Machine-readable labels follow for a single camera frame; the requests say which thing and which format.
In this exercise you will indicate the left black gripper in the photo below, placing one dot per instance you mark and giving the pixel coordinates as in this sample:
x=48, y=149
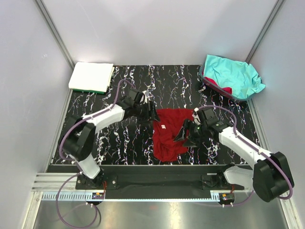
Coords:
x=150, y=115

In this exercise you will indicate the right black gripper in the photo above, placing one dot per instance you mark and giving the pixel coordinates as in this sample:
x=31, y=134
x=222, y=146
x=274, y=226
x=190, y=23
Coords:
x=192, y=141

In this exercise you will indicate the red t shirt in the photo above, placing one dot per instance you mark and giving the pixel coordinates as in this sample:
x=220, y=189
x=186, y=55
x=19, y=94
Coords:
x=165, y=131

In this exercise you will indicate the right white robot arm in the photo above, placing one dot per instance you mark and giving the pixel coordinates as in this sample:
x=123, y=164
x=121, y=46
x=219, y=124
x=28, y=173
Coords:
x=269, y=175

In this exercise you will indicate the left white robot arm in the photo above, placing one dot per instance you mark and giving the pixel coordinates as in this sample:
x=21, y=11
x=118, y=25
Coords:
x=79, y=134

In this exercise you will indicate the crimson t shirt in basket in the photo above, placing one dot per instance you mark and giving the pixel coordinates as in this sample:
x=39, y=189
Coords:
x=226, y=89

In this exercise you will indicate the folded white t shirt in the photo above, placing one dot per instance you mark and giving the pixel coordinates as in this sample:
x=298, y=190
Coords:
x=91, y=76

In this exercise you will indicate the teal t shirt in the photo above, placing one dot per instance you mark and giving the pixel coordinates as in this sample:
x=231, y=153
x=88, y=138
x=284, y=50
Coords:
x=240, y=76

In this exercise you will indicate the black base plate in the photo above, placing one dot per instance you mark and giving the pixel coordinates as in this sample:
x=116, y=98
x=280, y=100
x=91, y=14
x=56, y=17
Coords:
x=160, y=182

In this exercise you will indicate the aluminium cross rail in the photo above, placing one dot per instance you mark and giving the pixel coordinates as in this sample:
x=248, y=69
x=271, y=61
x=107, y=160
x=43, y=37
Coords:
x=50, y=181

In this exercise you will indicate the left cable duct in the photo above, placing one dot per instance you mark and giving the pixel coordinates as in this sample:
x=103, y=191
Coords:
x=73, y=196

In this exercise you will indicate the left aluminium frame post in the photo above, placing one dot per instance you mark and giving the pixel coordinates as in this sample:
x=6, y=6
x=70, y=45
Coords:
x=54, y=31

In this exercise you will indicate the aluminium frame post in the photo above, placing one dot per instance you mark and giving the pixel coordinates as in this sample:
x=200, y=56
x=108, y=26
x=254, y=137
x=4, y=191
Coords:
x=265, y=28
x=54, y=31

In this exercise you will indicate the right aluminium frame post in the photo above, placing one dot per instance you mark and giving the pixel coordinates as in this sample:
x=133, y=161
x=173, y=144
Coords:
x=265, y=28

